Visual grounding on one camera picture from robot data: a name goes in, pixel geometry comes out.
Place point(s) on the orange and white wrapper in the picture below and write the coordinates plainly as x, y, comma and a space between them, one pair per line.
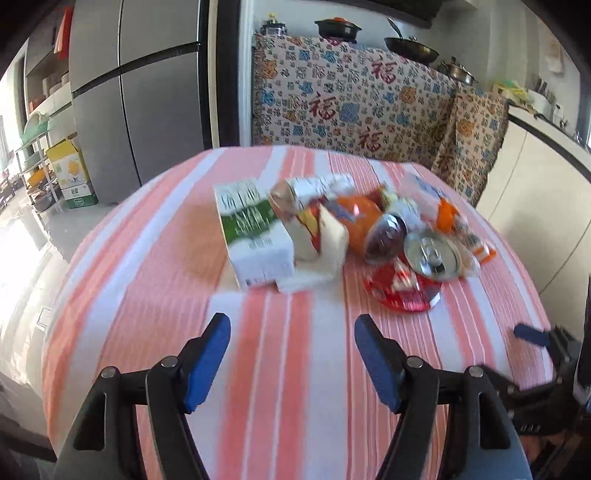
464, 233

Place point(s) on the black clay pot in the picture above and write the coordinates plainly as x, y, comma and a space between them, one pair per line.
338, 30

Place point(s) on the clear plastic box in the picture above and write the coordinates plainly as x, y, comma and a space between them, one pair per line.
427, 187

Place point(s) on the dark crushed can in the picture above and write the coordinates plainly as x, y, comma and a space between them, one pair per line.
385, 235

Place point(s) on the metal storage rack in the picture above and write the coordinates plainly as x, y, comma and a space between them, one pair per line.
39, 184

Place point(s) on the white utensil holder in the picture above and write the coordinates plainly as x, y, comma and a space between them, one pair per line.
541, 99

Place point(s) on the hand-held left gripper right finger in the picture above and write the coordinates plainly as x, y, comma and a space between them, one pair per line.
374, 355

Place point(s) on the green and white milk carton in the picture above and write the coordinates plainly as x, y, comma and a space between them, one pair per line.
251, 230

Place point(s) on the white floral paper carton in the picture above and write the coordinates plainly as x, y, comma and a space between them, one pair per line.
314, 187

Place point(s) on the orange board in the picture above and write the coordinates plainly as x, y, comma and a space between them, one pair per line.
63, 32

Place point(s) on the orange snack bag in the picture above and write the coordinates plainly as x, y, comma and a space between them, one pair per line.
358, 221

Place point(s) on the silver crushed can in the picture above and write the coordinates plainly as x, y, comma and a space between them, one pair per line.
431, 258

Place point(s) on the red snack packet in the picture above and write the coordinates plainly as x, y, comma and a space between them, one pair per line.
399, 288

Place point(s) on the white hanging towel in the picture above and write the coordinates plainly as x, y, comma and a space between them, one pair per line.
555, 54

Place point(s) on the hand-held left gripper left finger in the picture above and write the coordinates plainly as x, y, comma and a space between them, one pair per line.
207, 350

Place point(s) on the white kitchen cabinet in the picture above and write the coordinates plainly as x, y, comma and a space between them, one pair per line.
540, 194

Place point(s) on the steel pot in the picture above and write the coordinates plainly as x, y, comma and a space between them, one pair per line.
457, 71

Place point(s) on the pressure cooker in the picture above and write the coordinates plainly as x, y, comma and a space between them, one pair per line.
274, 25

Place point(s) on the pink striped tablecloth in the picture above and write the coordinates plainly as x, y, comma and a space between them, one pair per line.
286, 360

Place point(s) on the yellow cardboard box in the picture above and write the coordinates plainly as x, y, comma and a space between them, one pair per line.
71, 177

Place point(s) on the green plastic basin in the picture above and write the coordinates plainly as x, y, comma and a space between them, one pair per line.
36, 129

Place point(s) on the grey refrigerator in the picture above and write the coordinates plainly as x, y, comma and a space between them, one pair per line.
138, 106

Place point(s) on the black wok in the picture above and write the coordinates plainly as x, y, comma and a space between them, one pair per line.
412, 48

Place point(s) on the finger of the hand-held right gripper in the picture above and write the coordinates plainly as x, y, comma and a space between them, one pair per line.
531, 333
526, 397

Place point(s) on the yellow cloth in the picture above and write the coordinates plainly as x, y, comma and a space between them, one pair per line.
508, 90

